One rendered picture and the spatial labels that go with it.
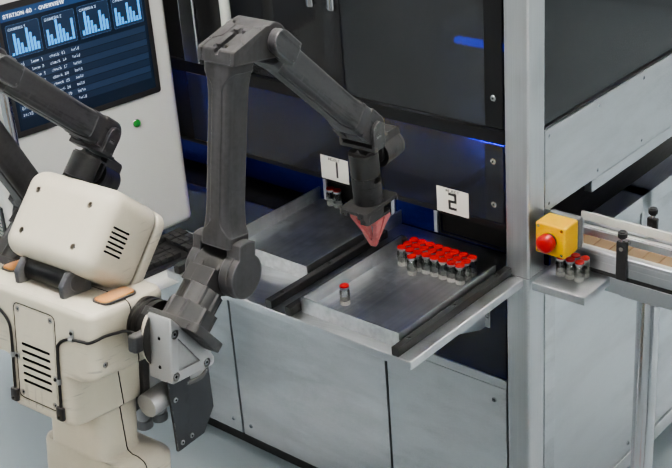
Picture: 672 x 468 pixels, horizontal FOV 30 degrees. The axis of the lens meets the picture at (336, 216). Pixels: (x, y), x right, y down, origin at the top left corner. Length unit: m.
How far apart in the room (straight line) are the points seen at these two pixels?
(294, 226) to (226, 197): 1.02
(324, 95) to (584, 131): 0.80
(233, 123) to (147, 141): 1.18
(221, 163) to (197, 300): 0.22
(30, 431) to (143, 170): 1.17
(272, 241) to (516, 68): 0.76
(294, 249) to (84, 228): 0.95
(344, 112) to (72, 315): 0.60
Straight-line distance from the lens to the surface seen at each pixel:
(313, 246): 2.91
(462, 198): 2.74
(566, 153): 2.74
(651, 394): 2.91
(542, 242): 2.61
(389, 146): 2.37
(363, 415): 3.27
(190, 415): 2.26
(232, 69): 1.94
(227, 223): 2.01
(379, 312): 2.62
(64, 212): 2.08
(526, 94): 2.55
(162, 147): 3.18
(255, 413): 3.59
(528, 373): 2.85
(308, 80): 2.11
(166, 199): 3.22
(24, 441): 3.99
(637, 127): 3.01
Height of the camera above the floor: 2.19
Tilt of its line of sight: 25 degrees down
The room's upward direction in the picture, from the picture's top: 4 degrees counter-clockwise
